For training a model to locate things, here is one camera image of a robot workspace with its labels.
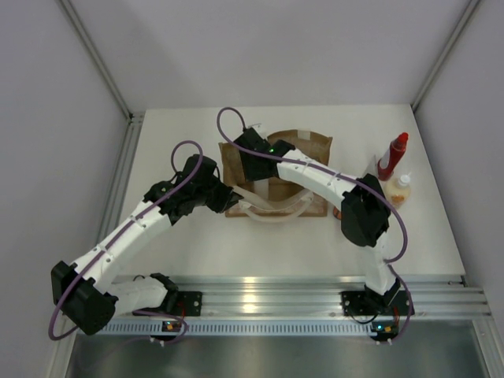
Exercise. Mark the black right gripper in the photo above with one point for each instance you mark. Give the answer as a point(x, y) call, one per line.
point(249, 174)

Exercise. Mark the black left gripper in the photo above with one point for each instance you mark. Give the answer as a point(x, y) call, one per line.
point(227, 197)

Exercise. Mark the burlap canvas tote bag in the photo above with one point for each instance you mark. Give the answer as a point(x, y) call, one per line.
point(286, 200)

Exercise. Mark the orange blue bottle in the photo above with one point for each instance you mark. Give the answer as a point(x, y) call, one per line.
point(337, 214)

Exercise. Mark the red sauce bottle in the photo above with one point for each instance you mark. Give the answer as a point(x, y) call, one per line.
point(393, 155)

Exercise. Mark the cream squeeze bottle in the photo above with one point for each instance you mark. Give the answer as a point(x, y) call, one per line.
point(397, 190)

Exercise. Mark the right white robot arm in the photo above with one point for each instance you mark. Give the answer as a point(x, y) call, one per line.
point(365, 211)

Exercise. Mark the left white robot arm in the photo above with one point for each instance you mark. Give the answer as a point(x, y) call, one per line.
point(86, 291)

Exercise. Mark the white bottle dark cap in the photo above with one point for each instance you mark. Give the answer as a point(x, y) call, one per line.
point(261, 188)

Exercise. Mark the aluminium mounting rail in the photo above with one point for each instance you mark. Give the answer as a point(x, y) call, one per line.
point(319, 297)

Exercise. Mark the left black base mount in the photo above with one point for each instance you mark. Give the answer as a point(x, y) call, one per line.
point(188, 304)

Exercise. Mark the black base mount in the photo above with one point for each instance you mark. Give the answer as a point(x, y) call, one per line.
point(188, 304)
point(354, 304)

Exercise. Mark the perforated cable tray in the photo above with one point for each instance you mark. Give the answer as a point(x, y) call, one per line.
point(200, 327)

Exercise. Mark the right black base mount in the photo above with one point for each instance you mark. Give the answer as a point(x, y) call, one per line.
point(354, 304)

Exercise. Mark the left aluminium frame post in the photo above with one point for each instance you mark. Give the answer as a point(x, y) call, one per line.
point(83, 35)

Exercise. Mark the aluminium frame post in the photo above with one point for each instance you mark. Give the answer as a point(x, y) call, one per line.
point(463, 21)
point(83, 35)

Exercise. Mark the right aluminium frame post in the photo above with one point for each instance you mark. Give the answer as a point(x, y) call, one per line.
point(463, 21)

